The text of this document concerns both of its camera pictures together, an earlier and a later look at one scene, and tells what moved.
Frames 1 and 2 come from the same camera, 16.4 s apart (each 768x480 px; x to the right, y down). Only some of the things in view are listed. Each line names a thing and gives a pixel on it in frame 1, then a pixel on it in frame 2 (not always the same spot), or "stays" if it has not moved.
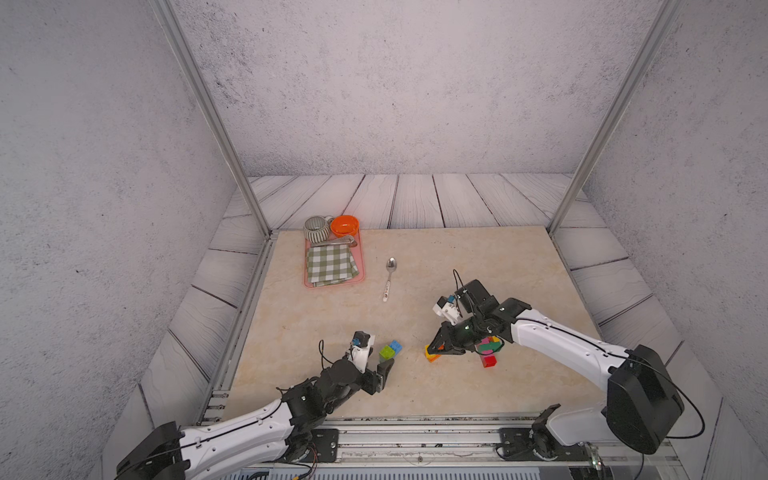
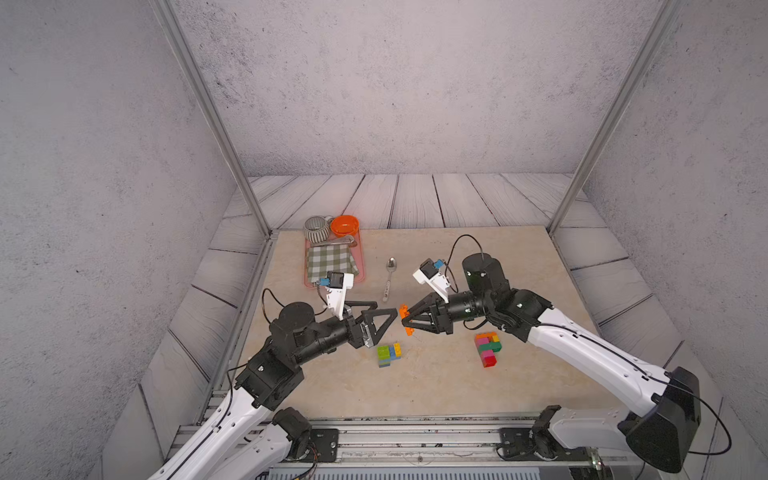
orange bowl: [344, 225] stays
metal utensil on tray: [344, 240] stays
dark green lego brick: [490, 346] stays
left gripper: [374, 387] -> [371, 313]
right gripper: [446, 346] -> [442, 316]
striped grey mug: [317, 228] stays
